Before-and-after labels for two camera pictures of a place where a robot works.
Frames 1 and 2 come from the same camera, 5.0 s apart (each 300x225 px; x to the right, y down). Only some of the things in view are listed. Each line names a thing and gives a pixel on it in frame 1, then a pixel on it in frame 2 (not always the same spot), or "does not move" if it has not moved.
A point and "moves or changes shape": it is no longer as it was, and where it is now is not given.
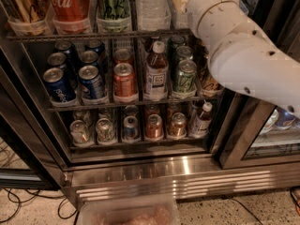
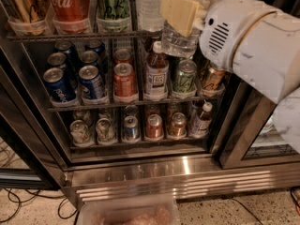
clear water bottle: (179, 20) moves or changes shape
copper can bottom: (177, 126) does not move
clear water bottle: (153, 7) does not move
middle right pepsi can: (89, 58) does not move
